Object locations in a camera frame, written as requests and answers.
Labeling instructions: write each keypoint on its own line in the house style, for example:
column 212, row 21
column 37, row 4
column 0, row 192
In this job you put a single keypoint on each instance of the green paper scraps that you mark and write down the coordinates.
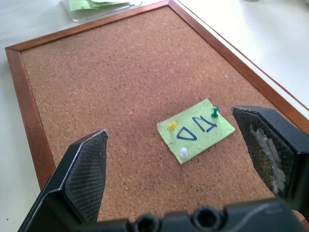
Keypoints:
column 91, row 4

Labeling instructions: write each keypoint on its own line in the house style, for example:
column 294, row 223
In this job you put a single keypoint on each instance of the green paper note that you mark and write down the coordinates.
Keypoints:
column 205, row 135

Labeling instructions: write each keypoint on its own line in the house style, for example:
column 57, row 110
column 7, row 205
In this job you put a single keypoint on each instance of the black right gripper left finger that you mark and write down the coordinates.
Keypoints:
column 79, row 178

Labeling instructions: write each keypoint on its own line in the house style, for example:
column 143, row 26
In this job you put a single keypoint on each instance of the clear plastic tray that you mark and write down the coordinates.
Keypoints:
column 79, row 15

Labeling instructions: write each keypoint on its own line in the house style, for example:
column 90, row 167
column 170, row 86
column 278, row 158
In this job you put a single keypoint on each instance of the green push pin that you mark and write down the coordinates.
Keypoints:
column 215, row 112

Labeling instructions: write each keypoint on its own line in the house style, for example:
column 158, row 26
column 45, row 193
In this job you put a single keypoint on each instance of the cork board with wooden frame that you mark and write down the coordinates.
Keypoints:
column 125, row 91

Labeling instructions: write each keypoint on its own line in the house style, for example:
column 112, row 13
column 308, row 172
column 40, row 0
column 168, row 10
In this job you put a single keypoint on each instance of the yellow push pin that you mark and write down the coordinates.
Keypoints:
column 172, row 126

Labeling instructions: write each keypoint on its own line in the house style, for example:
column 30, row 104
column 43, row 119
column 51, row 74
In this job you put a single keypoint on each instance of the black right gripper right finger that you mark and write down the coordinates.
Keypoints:
column 268, row 145

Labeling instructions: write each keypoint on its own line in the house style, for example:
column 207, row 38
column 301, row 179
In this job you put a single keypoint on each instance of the white push pin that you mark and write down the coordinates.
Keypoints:
column 184, row 153

